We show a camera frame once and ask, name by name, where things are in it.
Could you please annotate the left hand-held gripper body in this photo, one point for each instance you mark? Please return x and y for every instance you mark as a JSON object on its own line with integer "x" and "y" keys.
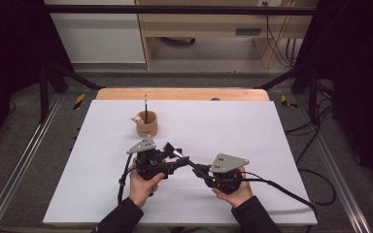
{"x": 149, "y": 165}

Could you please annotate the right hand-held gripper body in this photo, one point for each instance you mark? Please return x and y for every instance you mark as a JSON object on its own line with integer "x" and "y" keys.
{"x": 225, "y": 181}

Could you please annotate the tan cup with animal figure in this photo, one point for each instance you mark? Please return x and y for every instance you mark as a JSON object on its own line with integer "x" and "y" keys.
{"x": 147, "y": 127}

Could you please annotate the thin black makeup brush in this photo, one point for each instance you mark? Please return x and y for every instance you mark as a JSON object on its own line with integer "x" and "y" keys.
{"x": 145, "y": 110}

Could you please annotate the person's right hand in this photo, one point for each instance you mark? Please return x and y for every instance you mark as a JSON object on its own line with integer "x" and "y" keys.
{"x": 236, "y": 198}

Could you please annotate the person's left hand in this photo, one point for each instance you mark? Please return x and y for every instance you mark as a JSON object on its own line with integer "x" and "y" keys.
{"x": 142, "y": 191}

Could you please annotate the white table cover board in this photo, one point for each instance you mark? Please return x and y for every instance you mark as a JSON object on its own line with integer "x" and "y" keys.
{"x": 239, "y": 129}

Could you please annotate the wooden table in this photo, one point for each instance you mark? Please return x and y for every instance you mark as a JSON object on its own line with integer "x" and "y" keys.
{"x": 175, "y": 93}

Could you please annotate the yellow clamp left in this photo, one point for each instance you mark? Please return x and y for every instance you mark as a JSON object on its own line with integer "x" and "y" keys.
{"x": 79, "y": 101}

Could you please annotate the yellow clamp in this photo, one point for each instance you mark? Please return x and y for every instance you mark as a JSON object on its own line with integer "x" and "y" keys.
{"x": 79, "y": 101}
{"x": 285, "y": 101}

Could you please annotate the yellow clamp right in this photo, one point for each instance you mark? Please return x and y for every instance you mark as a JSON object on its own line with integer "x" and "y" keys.
{"x": 285, "y": 101}

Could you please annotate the light wooden shelf unit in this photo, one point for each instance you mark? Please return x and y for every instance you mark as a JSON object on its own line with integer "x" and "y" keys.
{"x": 204, "y": 21}

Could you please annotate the white cabinet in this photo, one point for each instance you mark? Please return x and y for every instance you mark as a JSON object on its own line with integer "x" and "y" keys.
{"x": 100, "y": 39}

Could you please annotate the black curtain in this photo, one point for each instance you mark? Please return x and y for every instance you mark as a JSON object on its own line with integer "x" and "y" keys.
{"x": 362, "y": 81}
{"x": 9, "y": 48}

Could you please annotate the metal floor rail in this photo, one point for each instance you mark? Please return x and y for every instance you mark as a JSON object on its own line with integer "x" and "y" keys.
{"x": 22, "y": 158}
{"x": 340, "y": 181}

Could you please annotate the black frame stand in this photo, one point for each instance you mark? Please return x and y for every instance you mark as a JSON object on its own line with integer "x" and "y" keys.
{"x": 312, "y": 93}
{"x": 43, "y": 97}

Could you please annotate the black horizontal frame bar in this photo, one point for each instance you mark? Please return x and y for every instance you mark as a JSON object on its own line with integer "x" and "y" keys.
{"x": 175, "y": 9}

